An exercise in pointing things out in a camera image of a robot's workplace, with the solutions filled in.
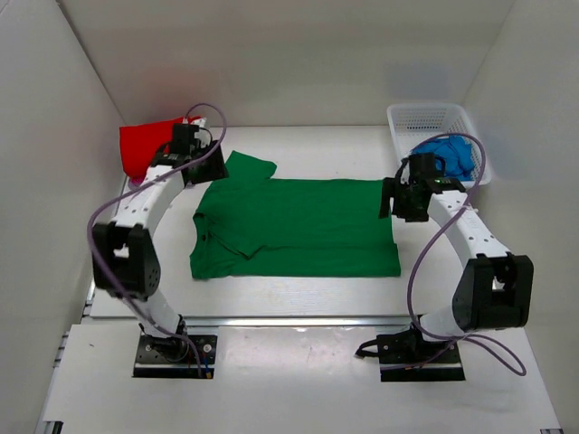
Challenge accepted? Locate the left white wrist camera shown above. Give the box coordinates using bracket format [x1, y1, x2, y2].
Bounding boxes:
[181, 117, 209, 133]

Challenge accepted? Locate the purple cable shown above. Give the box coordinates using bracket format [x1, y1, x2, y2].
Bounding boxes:
[86, 103, 227, 379]
[393, 133, 527, 377]

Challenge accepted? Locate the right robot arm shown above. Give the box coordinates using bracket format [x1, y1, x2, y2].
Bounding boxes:
[380, 153, 534, 363]

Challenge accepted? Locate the green t-shirt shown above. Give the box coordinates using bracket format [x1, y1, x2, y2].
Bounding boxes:
[189, 151, 402, 280]

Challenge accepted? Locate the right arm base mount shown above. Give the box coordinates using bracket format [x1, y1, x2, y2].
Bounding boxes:
[355, 317, 466, 382]

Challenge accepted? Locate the blue crumpled t-shirt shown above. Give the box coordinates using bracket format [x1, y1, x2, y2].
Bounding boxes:
[412, 136, 475, 181]

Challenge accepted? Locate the red folded t-shirt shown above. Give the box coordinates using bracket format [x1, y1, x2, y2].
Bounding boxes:
[119, 118, 183, 179]

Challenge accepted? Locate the aluminium table rail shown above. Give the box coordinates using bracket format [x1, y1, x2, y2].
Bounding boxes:
[81, 189, 508, 331]

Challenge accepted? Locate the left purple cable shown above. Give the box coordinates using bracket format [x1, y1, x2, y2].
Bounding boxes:
[86, 103, 227, 379]

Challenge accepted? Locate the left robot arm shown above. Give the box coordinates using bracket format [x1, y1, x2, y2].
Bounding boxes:
[91, 117, 228, 360]

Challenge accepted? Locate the white plastic basket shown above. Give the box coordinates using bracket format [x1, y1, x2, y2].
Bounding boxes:
[386, 102, 479, 166]

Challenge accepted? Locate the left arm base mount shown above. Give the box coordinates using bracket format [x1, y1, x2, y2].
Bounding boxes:
[133, 326, 218, 380]

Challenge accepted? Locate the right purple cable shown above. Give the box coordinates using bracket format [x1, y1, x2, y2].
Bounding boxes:
[393, 133, 527, 377]

